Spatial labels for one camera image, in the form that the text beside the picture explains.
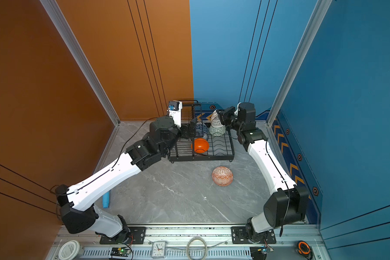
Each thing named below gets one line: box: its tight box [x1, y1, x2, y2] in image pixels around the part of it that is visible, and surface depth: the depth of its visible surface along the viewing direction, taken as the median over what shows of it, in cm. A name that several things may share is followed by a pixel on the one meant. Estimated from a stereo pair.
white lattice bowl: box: [210, 109, 225, 128], surface depth 76 cm
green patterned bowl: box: [209, 125, 226, 137], surface depth 114 cm
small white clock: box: [151, 241, 167, 259], surface depth 70 cm
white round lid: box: [58, 239, 84, 260], surface depth 66 cm
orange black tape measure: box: [296, 240, 314, 260], surface depth 69 cm
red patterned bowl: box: [211, 165, 234, 187], surface depth 92 cm
